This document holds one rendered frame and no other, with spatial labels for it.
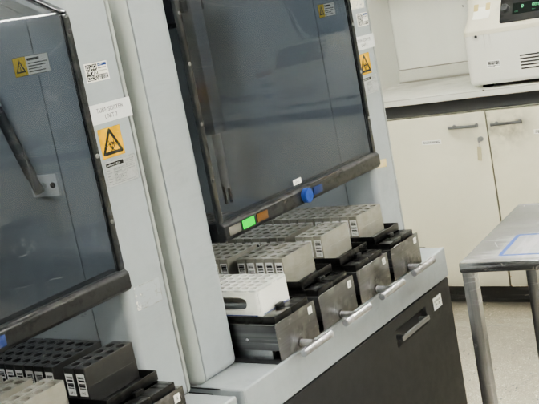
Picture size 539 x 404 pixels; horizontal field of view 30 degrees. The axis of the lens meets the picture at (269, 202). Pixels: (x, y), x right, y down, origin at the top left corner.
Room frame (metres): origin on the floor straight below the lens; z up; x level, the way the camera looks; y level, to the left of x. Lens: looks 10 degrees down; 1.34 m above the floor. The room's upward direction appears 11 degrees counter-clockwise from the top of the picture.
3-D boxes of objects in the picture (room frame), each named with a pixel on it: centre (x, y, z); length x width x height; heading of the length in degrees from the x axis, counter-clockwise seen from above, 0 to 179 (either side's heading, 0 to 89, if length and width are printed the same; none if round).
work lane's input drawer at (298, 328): (1.96, 0.25, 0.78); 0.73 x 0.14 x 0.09; 54
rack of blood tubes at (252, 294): (1.88, 0.14, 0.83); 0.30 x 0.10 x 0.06; 54
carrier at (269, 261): (1.96, -0.01, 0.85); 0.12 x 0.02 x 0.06; 144
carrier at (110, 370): (1.49, 0.30, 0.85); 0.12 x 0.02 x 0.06; 145
